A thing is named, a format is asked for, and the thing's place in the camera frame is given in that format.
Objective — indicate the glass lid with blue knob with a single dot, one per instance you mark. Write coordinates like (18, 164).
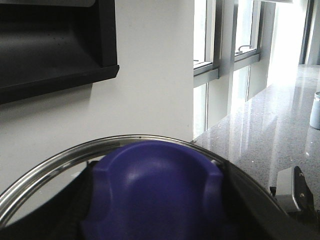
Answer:
(144, 188)

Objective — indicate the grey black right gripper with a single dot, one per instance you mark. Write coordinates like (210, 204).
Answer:
(287, 212)

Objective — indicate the grey aluminium window frame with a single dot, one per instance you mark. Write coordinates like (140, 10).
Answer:
(232, 41)

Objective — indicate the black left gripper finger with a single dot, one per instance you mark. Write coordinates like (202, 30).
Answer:
(60, 217)

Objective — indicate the light blue ribbed cup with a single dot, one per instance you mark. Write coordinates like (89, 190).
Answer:
(314, 121)

